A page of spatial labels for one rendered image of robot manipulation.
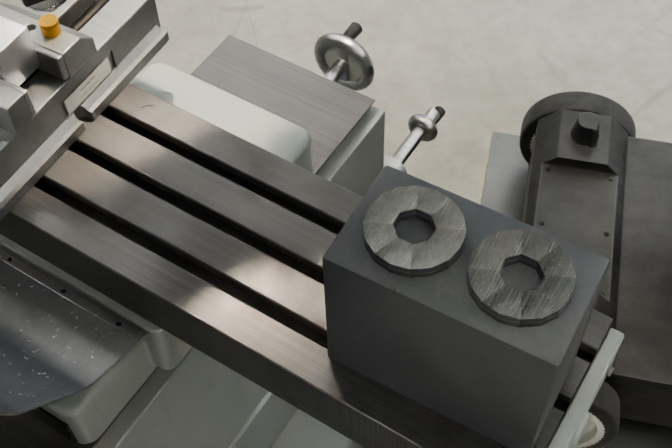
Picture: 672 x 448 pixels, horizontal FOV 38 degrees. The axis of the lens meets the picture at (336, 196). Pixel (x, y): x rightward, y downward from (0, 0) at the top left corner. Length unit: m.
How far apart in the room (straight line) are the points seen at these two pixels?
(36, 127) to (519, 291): 0.61
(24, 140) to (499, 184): 0.96
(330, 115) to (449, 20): 1.29
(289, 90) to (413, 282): 0.72
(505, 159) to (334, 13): 0.99
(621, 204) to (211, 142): 0.72
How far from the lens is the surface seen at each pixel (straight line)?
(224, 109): 1.37
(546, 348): 0.82
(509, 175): 1.86
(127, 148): 1.21
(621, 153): 1.69
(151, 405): 1.27
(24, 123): 1.16
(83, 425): 1.18
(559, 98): 1.75
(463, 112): 2.50
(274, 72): 1.54
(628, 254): 1.59
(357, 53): 1.64
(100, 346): 1.13
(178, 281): 1.08
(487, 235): 0.88
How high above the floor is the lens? 1.85
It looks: 53 degrees down
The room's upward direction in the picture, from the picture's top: 2 degrees counter-clockwise
